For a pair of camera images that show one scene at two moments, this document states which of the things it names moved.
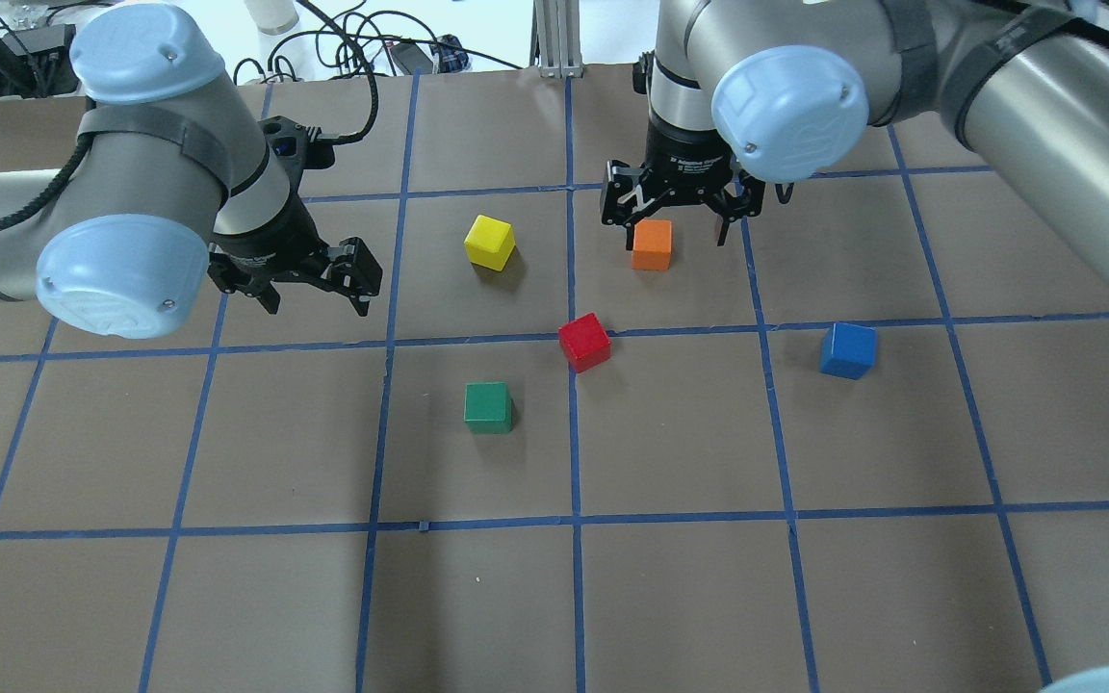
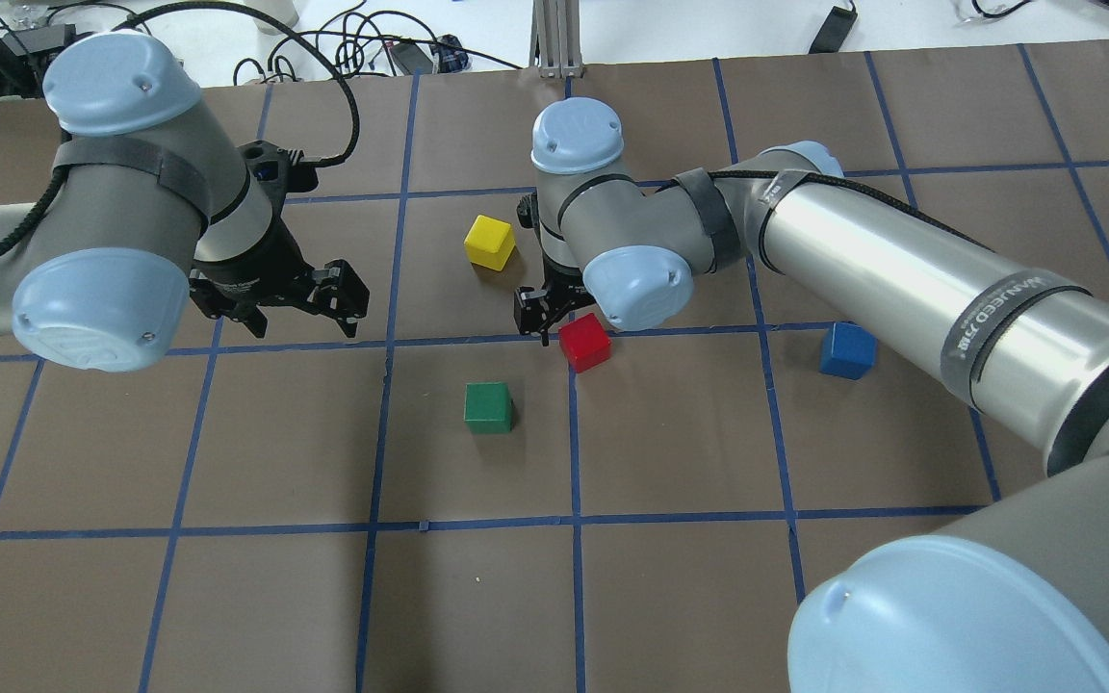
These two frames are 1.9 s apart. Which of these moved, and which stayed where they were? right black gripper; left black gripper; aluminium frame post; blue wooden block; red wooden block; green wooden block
Moved: left black gripper; right black gripper
Stayed: aluminium frame post; blue wooden block; red wooden block; green wooden block
